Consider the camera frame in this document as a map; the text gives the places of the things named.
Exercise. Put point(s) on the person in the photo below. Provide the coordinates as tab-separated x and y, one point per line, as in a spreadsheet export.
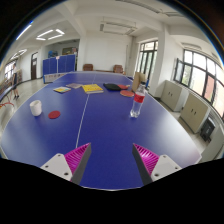
15	83

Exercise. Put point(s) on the wide dark-framed window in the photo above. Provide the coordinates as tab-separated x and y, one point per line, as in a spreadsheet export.
200	78

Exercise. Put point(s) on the dark brown door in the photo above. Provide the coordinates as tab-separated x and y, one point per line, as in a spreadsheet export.
34	66

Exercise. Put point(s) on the ceiling air conditioner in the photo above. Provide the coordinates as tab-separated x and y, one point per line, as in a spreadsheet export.
116	28

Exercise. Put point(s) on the red table tennis paddle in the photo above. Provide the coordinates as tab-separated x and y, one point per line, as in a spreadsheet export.
123	86
127	93

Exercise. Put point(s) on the brown armchair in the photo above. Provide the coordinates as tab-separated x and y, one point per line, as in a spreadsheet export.
118	68
88	67

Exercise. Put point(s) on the tall dark-framed window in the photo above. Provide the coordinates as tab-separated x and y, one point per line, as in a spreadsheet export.
147	60

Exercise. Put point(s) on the grey booklet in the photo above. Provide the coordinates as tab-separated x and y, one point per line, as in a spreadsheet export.
74	85

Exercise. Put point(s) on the clear red-labelled drink bottle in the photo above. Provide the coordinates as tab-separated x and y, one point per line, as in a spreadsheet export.
137	103

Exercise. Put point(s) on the blue partition screen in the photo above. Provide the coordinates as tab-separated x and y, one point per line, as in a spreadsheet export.
58	65

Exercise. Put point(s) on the yellow and blue booklet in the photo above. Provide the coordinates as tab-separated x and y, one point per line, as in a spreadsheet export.
62	89

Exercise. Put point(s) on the low white barrier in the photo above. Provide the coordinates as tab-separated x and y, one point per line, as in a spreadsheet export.
53	77

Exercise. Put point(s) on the red-legged blue table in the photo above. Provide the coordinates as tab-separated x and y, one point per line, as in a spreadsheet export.
4	97

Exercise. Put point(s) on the ceiling lights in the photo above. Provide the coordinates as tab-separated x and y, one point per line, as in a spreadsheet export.
50	34

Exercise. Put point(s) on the flat round red coaster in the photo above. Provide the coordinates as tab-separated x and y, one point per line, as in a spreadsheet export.
54	114

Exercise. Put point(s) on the black paddle case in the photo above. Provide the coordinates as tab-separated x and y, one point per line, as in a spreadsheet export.
111	87

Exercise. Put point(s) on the black bin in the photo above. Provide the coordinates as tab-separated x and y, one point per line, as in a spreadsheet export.
207	128

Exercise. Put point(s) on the brown cardboard box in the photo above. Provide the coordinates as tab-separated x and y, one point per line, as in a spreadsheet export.
138	80

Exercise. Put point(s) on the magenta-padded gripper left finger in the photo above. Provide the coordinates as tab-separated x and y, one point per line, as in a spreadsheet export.
63	165

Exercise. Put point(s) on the yellow book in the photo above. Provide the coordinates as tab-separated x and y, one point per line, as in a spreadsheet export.
92	88

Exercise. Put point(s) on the white cup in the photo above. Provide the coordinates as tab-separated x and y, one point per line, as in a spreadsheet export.
35	108

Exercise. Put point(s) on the white cabinet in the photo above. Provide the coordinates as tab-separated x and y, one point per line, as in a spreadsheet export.
195	112
171	95

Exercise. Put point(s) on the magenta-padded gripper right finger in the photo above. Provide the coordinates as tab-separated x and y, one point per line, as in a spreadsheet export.
160	166

